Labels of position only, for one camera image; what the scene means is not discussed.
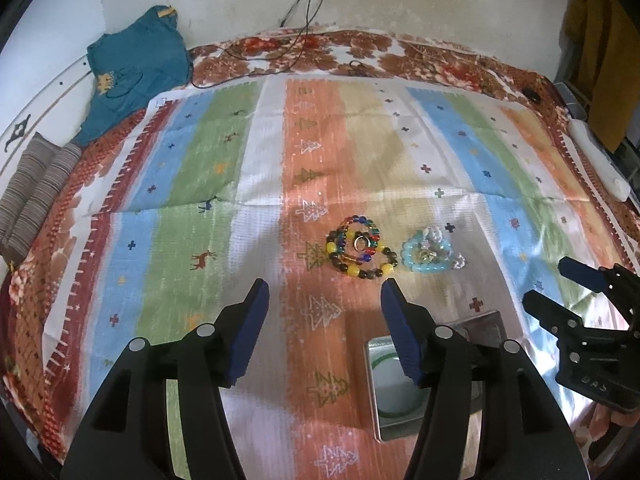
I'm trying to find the teal garment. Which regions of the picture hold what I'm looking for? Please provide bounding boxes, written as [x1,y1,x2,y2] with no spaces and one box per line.
[75,6,193,147]

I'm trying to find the silver metal tin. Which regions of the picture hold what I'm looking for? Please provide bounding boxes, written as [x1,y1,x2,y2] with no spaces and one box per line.
[362,310,503,442]

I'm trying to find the light blue bead bracelet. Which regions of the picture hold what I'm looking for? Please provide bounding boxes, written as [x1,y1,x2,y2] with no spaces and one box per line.
[400,232,453,275]

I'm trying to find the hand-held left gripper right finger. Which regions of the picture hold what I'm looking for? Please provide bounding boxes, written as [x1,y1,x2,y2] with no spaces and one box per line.
[381,279,591,480]

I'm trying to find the pale crystal bead bracelet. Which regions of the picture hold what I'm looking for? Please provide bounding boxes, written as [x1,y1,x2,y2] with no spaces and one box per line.
[419,226,467,269]

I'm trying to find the white headboard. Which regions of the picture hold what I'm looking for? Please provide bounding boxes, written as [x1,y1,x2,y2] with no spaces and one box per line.
[0,55,101,173]

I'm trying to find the multicoloured small bead bracelet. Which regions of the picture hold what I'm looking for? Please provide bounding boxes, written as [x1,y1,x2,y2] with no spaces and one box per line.
[327,215,385,262]

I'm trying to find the yellow hanging cloth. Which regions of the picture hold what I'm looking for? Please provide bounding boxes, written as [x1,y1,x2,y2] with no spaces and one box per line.
[564,0,640,152]

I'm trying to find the striped printed mat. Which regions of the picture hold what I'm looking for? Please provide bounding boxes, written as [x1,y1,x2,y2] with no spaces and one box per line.
[45,77,621,480]

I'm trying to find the yellow and brown bead bracelet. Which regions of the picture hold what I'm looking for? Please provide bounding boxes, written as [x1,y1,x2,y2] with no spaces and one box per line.
[326,239,401,282]

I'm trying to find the green bangle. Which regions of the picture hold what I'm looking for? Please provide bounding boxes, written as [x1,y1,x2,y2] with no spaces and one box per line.
[372,352,432,418]

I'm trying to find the striped brown cushion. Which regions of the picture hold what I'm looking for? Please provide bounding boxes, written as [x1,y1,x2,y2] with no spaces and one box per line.
[0,132,83,266]

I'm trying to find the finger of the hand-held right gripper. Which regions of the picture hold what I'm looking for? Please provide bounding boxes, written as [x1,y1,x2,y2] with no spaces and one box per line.
[522,290,583,341]
[559,256,640,331]

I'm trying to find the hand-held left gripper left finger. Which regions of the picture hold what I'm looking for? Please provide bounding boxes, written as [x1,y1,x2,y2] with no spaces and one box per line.
[60,279,271,480]

